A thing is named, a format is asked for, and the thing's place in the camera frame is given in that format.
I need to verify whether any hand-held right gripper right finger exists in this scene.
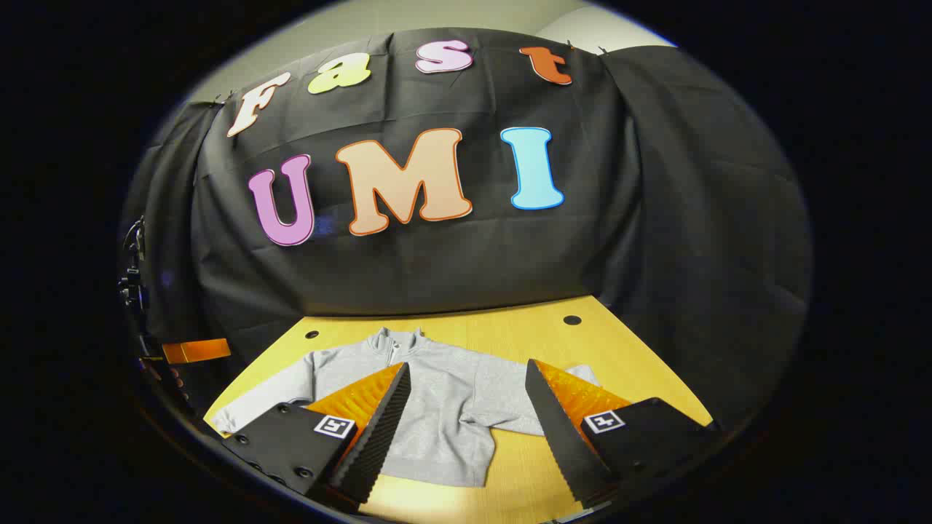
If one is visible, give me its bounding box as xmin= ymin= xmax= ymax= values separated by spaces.
xmin=524 ymin=358 xmax=723 ymax=509

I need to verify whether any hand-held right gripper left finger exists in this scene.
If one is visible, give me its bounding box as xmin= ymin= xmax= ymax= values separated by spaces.
xmin=220 ymin=362 xmax=412 ymax=507

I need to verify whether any grey zip-neck sweatshirt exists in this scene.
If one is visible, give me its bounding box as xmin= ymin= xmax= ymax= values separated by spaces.
xmin=211 ymin=327 xmax=602 ymax=488

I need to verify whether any black backdrop cloth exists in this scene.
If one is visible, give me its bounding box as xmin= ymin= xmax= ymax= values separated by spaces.
xmin=120 ymin=28 xmax=813 ymax=432

